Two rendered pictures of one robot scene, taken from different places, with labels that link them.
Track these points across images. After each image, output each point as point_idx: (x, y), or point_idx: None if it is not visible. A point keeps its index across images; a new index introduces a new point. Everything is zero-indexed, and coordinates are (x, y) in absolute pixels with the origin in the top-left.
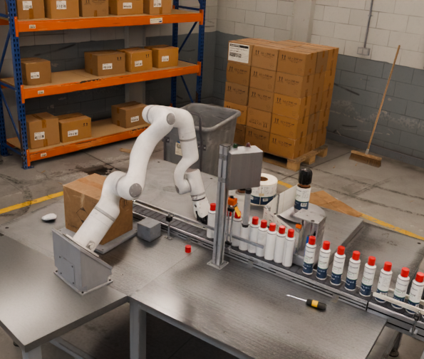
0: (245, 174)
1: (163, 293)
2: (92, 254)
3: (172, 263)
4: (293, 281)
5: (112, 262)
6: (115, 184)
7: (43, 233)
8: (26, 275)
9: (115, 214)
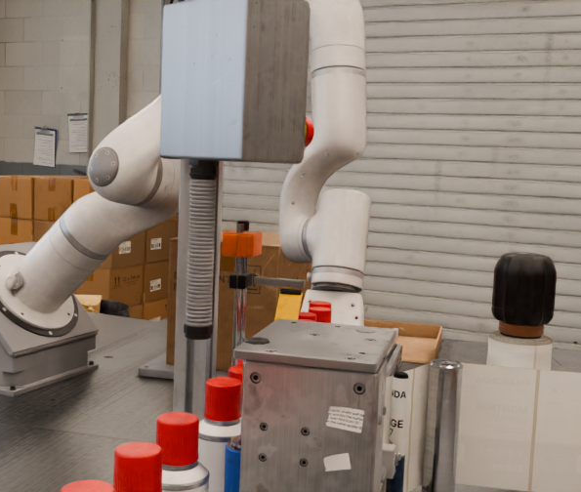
0: (197, 95)
1: None
2: None
3: (141, 437)
4: None
5: (106, 387)
6: None
7: None
8: None
9: (75, 226)
